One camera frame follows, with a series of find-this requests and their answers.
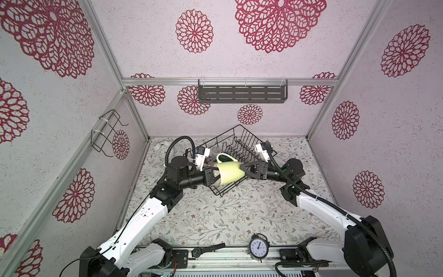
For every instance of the black wire wall basket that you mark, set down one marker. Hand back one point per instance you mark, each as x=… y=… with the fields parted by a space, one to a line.
x=110 y=139

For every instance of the black alarm clock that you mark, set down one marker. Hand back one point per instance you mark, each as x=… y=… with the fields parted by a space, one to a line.
x=258 y=247

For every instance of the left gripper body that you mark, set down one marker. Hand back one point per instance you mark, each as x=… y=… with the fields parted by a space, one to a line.
x=207 y=174

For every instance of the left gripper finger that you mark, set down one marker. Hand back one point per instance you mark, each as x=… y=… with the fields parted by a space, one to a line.
x=211 y=168
x=215 y=180

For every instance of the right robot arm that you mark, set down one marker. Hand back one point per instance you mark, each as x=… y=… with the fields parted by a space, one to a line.
x=365 y=249

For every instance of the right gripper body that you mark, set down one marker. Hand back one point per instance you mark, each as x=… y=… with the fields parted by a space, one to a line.
x=261 y=169

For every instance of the grey wall shelf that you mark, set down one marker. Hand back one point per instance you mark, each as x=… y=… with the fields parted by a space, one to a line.
x=242 y=94

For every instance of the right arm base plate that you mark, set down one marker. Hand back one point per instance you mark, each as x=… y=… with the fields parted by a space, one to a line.
x=295 y=257

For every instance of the pink mug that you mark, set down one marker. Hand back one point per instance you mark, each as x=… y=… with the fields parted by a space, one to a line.
x=210 y=162

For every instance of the black wire dish rack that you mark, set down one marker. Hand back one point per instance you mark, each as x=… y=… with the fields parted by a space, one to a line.
x=238 y=142

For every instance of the black wristwatch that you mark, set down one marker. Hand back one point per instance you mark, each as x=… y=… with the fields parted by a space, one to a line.
x=198 y=251

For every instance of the light green mug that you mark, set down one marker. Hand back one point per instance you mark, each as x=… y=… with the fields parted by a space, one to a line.
x=229 y=169

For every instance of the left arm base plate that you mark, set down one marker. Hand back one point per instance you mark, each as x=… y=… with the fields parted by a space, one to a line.
x=173 y=259

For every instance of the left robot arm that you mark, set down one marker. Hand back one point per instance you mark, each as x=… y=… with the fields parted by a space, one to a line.
x=116 y=256

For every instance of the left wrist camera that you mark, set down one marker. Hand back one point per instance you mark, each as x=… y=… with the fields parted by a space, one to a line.
x=201 y=154

